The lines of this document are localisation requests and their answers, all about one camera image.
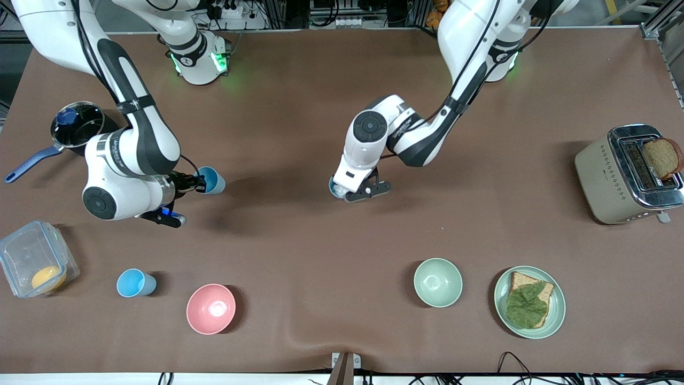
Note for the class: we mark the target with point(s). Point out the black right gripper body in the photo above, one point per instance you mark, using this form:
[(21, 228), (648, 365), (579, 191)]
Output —
[(184, 183)]

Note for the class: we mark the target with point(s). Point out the blue plastic cup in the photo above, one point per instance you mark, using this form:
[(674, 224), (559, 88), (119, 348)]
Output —
[(216, 182), (335, 190), (133, 283)]

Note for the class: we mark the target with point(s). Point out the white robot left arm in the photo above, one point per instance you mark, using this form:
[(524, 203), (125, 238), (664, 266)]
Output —
[(465, 32)]

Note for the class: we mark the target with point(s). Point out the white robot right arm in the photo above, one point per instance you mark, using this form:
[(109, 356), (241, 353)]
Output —
[(139, 144)]

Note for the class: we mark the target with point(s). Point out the pink bowl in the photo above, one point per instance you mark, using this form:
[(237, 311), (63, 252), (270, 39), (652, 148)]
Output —
[(211, 309)]

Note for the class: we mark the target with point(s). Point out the pale green bowl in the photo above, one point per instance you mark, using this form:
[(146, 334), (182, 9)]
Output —
[(437, 282)]

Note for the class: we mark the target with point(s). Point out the small blue round object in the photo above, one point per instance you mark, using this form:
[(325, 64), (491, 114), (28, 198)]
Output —
[(67, 116)]

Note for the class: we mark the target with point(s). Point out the white flat power strip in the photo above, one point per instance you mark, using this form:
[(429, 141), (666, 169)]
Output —
[(346, 22)]

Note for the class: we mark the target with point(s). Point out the orange round food piece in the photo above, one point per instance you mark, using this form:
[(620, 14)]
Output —
[(47, 278)]

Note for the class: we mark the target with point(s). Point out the bag of orange snacks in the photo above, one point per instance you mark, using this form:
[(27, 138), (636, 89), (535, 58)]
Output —
[(434, 16)]

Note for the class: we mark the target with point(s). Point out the white power strip with plugs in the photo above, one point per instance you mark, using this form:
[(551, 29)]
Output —
[(230, 10)]

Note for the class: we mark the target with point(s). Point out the clear plastic container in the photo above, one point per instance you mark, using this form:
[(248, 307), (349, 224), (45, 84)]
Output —
[(21, 251)]

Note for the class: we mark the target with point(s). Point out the brown bread slice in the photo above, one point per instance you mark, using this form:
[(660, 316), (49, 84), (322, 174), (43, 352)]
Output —
[(518, 280)]

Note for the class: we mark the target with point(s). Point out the green lettuce leaf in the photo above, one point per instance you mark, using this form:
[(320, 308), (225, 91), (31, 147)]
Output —
[(526, 307)]

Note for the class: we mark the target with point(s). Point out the pale green plate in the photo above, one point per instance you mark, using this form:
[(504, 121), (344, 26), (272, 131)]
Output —
[(558, 305)]

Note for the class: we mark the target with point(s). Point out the beige chrome toaster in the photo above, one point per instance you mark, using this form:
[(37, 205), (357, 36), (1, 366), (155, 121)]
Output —
[(598, 182)]

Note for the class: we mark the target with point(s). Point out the brown toast slice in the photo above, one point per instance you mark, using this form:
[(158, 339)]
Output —
[(662, 158)]

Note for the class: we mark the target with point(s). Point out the aluminium frame profile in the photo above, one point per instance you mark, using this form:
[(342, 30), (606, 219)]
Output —
[(654, 24)]

